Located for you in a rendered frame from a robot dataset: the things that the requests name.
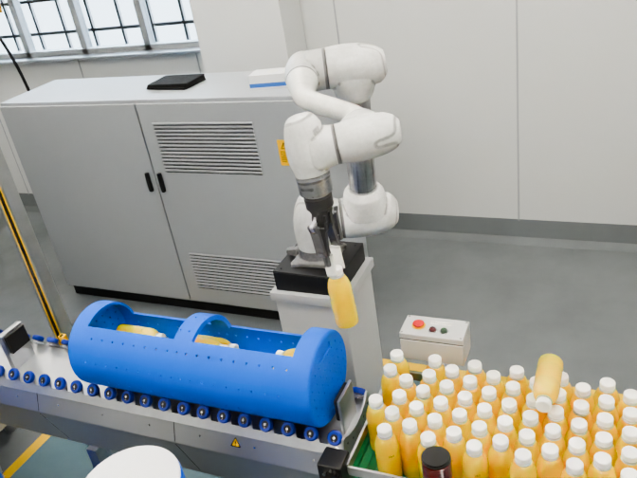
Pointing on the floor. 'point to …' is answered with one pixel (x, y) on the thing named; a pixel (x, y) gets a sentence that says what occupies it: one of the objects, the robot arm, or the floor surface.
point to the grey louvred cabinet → (165, 187)
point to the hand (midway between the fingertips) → (334, 261)
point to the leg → (97, 454)
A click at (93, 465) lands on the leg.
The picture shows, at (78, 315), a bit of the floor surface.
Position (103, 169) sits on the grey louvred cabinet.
